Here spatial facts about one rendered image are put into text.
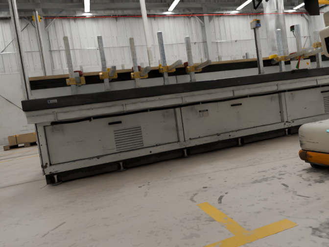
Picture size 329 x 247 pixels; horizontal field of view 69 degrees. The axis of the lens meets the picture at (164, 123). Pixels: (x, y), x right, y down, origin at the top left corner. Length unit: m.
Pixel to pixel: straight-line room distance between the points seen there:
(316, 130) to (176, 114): 1.21
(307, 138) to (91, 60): 8.41
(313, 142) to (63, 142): 1.84
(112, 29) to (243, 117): 7.76
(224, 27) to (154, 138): 9.51
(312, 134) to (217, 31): 9.79
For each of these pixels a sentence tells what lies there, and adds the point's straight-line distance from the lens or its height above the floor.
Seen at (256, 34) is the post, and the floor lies 1.09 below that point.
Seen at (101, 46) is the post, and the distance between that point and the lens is 2.04.
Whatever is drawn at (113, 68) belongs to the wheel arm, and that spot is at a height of 0.82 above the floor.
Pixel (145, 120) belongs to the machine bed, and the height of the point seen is 0.42.
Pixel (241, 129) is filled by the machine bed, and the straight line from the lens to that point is 2.70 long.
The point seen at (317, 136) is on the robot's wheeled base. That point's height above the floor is 0.21.
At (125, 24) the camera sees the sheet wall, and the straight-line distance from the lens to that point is 9.93.
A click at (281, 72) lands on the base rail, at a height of 0.69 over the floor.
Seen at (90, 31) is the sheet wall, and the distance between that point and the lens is 9.70.
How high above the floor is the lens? 0.48
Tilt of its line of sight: 3 degrees down
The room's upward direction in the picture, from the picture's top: 8 degrees counter-clockwise
